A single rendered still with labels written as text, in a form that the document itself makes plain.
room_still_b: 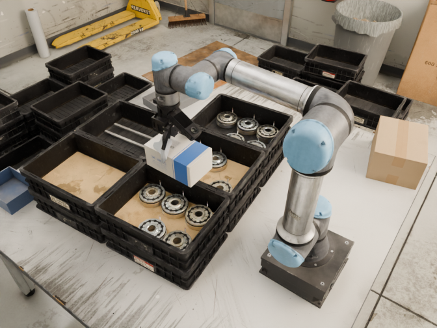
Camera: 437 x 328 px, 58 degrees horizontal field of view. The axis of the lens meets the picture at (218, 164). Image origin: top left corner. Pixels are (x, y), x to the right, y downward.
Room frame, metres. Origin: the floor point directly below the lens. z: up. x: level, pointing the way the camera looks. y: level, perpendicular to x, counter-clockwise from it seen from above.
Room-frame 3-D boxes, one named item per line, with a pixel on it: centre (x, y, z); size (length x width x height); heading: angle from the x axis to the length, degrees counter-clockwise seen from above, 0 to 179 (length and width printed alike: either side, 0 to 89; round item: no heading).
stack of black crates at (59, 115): (2.19, 0.96, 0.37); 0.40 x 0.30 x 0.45; 144
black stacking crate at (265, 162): (1.49, -0.10, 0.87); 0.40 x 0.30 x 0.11; 59
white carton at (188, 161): (1.05, 0.14, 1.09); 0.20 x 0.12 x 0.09; 54
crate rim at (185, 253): (0.98, 0.20, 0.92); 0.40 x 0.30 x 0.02; 59
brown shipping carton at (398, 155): (1.45, -0.85, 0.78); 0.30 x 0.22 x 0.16; 158
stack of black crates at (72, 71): (2.75, 1.05, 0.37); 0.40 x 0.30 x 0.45; 144
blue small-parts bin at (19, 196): (1.24, 0.92, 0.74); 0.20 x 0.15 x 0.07; 55
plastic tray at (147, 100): (1.99, 0.27, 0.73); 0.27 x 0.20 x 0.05; 134
